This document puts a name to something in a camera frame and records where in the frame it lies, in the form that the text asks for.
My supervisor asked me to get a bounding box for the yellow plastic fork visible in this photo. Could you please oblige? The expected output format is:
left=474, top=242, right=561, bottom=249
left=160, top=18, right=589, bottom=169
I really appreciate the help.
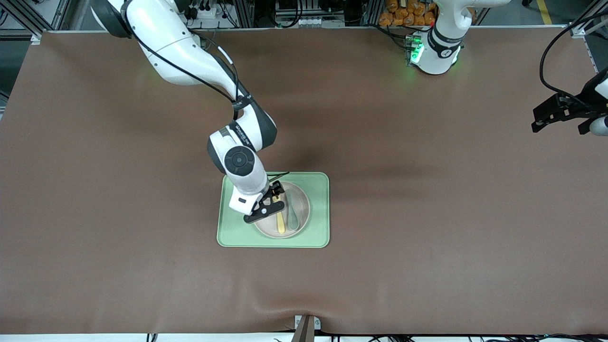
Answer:
left=276, top=190, right=286, bottom=234

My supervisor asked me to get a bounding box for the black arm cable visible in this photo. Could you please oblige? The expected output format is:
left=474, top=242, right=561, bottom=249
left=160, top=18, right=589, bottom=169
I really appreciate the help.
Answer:
left=540, top=12, right=608, bottom=103
left=124, top=0, right=290, bottom=184

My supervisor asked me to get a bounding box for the pile of orange packets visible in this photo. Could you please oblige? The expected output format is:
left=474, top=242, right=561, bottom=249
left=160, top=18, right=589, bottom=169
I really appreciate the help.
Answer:
left=379, top=0, right=475, bottom=27

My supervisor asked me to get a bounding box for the metal table clamp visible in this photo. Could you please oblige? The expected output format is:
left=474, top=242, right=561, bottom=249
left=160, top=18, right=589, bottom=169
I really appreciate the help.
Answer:
left=291, top=314, right=322, bottom=342

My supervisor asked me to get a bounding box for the teal plastic spoon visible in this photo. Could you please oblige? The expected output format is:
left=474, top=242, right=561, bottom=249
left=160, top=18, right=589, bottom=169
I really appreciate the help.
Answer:
left=285, top=189, right=300, bottom=226

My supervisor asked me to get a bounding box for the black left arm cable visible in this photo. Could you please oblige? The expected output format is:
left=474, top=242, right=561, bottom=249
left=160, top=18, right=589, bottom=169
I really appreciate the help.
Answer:
left=540, top=12, right=608, bottom=103

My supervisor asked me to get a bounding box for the aluminium frame with diagonal beam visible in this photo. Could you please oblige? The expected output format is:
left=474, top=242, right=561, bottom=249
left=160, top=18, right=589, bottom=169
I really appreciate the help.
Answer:
left=0, top=0, right=72, bottom=44

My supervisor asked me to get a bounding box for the light green rectangular tray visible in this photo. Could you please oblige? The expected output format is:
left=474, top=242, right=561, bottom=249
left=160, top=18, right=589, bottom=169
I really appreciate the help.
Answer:
left=217, top=171, right=330, bottom=248

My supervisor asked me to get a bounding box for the round beige plate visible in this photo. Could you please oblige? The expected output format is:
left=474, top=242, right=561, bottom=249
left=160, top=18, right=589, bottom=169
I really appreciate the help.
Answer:
left=252, top=182, right=311, bottom=239

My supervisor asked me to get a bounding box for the aluminium frame corner post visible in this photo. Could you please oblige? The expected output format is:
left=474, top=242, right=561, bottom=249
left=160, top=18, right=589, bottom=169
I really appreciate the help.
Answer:
left=568, top=0, right=608, bottom=62

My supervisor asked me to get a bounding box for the brown table mat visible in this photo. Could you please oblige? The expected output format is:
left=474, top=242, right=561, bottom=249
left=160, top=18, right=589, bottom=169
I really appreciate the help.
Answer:
left=0, top=26, right=608, bottom=336

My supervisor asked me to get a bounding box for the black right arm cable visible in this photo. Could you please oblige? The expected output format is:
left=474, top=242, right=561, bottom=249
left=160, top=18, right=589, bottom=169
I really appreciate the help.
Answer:
left=124, top=0, right=290, bottom=184

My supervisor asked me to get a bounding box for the white power strip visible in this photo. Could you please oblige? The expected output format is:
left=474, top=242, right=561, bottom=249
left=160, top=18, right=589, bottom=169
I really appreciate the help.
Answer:
left=188, top=0, right=225, bottom=20

